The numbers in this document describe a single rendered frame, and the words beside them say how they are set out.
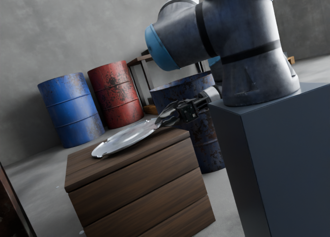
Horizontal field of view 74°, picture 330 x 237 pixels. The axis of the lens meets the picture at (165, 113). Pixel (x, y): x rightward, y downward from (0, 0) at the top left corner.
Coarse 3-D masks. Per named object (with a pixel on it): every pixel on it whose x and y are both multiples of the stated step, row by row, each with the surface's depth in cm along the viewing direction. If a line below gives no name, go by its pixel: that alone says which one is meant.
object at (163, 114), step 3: (171, 108) 82; (165, 111) 81; (168, 111) 82; (171, 111) 80; (162, 114) 81; (165, 114) 80; (168, 114) 78; (171, 114) 82; (159, 117) 81; (162, 117) 79; (165, 117) 82; (156, 120) 81; (159, 120) 81; (156, 123) 81
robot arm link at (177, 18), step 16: (176, 0) 49; (192, 0) 49; (160, 16) 50; (176, 16) 45; (192, 16) 43; (160, 32) 46; (176, 32) 44; (192, 32) 43; (160, 48) 47; (176, 48) 45; (192, 48) 44; (160, 64) 49; (176, 64) 49
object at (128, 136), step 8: (144, 120) 95; (152, 120) 91; (128, 128) 97; (136, 128) 87; (144, 128) 83; (152, 128) 77; (112, 136) 94; (120, 136) 86; (128, 136) 80; (136, 136) 77; (144, 136) 71; (104, 144) 88; (112, 144) 81; (120, 144) 76; (128, 144) 69; (96, 152) 80; (104, 152) 75; (112, 152) 69
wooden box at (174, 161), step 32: (160, 128) 87; (96, 160) 72; (128, 160) 65; (160, 160) 68; (192, 160) 73; (96, 192) 61; (128, 192) 65; (160, 192) 69; (192, 192) 74; (96, 224) 62; (128, 224) 66; (160, 224) 70; (192, 224) 74
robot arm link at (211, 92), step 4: (208, 88) 82; (212, 88) 81; (204, 92) 81; (208, 92) 80; (212, 92) 80; (216, 92) 80; (208, 96) 80; (212, 96) 80; (216, 96) 80; (212, 100) 80; (216, 100) 80
